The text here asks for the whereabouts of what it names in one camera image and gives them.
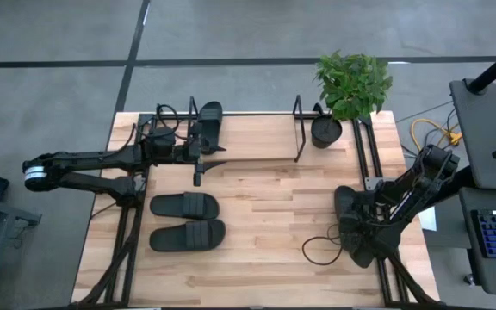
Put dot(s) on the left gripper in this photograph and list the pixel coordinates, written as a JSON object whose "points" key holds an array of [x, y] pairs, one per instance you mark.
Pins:
{"points": [[185, 154]]}

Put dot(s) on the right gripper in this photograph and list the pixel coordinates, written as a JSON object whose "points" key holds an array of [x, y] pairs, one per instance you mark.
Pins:
{"points": [[370, 215]]}

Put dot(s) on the black rubber slide sandal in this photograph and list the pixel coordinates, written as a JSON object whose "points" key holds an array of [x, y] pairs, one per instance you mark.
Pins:
{"points": [[210, 125], [187, 236], [187, 206], [343, 202]]}

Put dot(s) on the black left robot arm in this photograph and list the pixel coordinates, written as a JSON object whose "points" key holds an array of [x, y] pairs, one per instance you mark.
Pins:
{"points": [[93, 159]]}

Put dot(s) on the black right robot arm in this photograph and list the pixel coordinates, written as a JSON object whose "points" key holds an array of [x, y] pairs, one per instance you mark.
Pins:
{"points": [[416, 181]]}

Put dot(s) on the white paper sheet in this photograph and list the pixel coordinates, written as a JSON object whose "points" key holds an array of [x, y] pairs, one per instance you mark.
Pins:
{"points": [[428, 219]]}

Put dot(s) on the small caster wheel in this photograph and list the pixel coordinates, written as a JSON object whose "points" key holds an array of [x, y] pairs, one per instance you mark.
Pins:
{"points": [[470, 280]]}

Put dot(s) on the green plant in black pot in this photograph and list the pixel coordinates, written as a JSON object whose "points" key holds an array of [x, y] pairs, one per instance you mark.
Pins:
{"points": [[351, 86]]}

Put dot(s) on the grey desk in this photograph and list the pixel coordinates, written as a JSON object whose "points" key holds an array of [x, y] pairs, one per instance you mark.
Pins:
{"points": [[485, 129]]}

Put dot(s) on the thick black pole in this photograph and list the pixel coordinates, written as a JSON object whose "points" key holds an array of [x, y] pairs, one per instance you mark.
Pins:
{"points": [[493, 69]]}

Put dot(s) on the wooden shelf black metal frame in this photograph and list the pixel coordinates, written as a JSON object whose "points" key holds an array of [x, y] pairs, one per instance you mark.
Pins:
{"points": [[256, 133]]}

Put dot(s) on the black metal rig frame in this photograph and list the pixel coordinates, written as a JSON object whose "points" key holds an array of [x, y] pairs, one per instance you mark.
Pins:
{"points": [[138, 217]]}

